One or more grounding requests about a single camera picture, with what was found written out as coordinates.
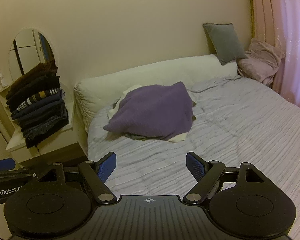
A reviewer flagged sheer pale curtain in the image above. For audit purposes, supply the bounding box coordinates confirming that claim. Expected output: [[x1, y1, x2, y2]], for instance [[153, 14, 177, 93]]
[[272, 0, 300, 115]]

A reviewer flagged purple and cream knit cardigan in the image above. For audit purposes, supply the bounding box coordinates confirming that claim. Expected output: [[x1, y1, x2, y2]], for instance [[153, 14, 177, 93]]
[[103, 81, 194, 143]]

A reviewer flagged crumpled pink blanket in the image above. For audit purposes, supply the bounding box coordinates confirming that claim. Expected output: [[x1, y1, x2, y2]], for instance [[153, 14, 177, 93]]
[[237, 38, 285, 85]]

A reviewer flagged stack of folded dark clothes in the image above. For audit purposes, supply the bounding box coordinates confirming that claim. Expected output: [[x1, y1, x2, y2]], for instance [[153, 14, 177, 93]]
[[5, 60, 70, 149]]

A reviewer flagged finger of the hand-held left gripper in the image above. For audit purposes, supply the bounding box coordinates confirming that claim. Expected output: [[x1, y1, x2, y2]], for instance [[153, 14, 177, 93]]
[[0, 158, 33, 181]]

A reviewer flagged bed with grey striped cover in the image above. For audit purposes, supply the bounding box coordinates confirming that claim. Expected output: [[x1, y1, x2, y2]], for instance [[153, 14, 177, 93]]
[[87, 76, 300, 200]]

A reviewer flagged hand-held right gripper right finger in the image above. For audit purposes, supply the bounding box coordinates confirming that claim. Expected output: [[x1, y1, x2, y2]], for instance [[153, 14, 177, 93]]
[[183, 151, 264, 205]]

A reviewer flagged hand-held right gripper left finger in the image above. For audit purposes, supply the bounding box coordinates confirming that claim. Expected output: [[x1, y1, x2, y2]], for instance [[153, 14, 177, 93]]
[[37, 151, 118, 205]]

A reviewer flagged oval wall mirror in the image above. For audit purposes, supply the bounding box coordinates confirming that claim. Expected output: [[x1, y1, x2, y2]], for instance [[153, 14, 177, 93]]
[[9, 28, 57, 83]]

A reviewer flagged white dressing table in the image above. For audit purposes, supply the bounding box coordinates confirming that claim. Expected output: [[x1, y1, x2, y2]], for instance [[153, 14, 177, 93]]
[[0, 76, 88, 168]]

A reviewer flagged long white pillow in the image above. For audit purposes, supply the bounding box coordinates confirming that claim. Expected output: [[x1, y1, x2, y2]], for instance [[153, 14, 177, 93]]
[[73, 53, 238, 133]]

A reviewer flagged grey square pillow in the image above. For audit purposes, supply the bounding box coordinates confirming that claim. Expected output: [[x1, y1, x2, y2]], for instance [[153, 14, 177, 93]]
[[203, 23, 248, 65]]

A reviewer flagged crumpled grey garment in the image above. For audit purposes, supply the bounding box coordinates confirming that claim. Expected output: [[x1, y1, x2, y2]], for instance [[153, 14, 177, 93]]
[[125, 101, 197, 141]]

